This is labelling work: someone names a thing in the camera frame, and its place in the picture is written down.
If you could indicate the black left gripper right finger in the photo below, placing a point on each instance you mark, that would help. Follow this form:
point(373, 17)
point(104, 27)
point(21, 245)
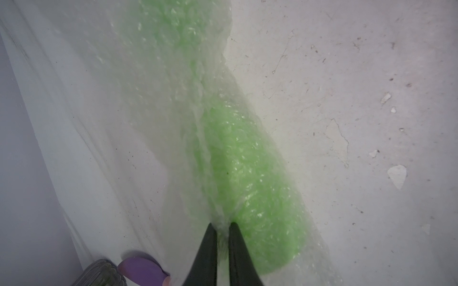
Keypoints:
point(241, 268)

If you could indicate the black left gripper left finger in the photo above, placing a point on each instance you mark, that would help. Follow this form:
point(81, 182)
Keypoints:
point(204, 268)

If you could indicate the green plastic wine glass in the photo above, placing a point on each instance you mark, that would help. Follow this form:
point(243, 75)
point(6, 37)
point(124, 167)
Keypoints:
point(191, 110)

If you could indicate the clear bubble wrap sheet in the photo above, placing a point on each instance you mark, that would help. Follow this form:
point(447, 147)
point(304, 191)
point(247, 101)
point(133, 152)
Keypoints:
point(75, 70)

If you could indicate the ribbed smoky glass vase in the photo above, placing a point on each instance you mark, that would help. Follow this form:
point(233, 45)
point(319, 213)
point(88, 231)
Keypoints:
point(101, 273)

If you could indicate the purple trowel pink handle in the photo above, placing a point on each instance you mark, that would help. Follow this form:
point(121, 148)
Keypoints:
point(144, 272)

